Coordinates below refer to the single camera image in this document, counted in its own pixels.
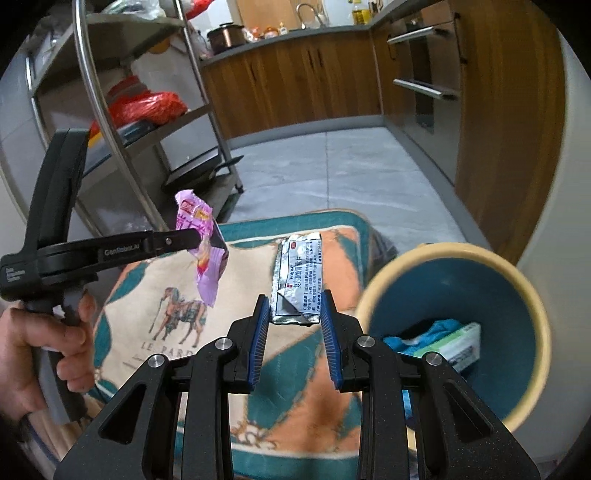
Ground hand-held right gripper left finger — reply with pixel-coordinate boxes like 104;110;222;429
54;295;271;480

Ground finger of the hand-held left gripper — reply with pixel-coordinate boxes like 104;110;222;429
151;227;206;256

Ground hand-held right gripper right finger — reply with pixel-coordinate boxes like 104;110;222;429
321;289;541;480

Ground purple snack packet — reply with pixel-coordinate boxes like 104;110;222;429
174;188;230;308

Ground silver blister packet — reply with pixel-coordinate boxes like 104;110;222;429
270;233;325;326

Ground blue plastic bag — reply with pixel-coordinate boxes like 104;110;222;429
383;318;468;357

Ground white and green box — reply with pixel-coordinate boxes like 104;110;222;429
413;322;482;373

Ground yellow-rimmed blue bin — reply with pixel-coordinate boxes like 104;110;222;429
355;242;553;428

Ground person's left hand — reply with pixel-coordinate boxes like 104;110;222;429
0;294;98;419

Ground black tray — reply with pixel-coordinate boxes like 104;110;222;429
161;154;245;188

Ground printed mat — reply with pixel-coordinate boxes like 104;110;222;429
89;209;399;480

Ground metal shelf cart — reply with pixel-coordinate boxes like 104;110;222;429
27;0;246;232

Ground red plastic bag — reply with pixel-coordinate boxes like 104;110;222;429
89;78;190;136

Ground wooden kitchen cabinet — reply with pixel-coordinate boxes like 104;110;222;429
200;24;387;140

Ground brown cooking pot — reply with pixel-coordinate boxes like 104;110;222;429
206;21;248;51

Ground metal faucet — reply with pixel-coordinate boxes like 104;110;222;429
294;2;329;29

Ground built-in oven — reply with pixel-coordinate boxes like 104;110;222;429
385;13;463;140

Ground tall wooden cabinet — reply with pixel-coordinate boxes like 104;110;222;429
451;0;570;266

